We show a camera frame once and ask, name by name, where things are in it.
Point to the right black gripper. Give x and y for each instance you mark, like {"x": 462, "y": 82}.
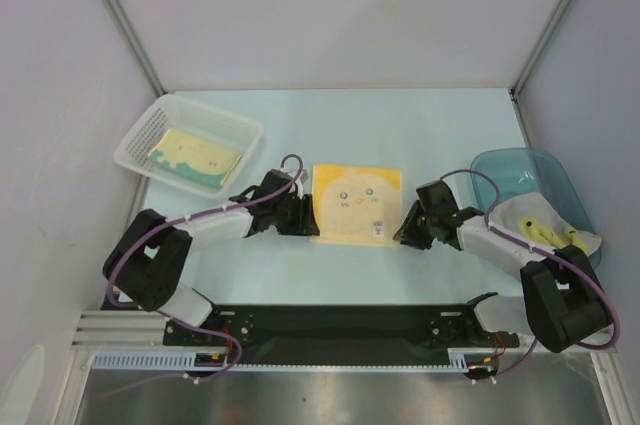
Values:
{"x": 410, "y": 228}

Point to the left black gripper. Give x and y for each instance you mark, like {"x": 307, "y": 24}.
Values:
{"x": 304, "y": 224}

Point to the yellow towel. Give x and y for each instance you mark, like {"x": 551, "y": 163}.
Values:
{"x": 357, "y": 205}

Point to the pale green cloth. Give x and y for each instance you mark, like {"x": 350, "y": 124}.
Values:
{"x": 531, "y": 219}

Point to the teal and cream towel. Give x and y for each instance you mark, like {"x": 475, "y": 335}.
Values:
{"x": 194, "y": 158}

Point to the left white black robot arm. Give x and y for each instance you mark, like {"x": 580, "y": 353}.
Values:
{"x": 148, "y": 262}

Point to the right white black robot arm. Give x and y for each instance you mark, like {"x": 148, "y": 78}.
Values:
{"x": 562, "y": 302}

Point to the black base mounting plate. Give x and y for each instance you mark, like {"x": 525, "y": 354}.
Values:
{"x": 365, "y": 346}

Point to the white perforated plastic basket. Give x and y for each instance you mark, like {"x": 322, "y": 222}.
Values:
{"x": 226, "y": 128}

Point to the blue translucent plastic tub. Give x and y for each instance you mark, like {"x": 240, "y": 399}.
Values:
{"x": 505, "y": 173}

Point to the slotted cable duct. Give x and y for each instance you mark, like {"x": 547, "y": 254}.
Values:
{"x": 206, "y": 363}

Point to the aluminium frame rail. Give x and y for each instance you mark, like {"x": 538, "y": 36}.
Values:
{"x": 435, "y": 326}

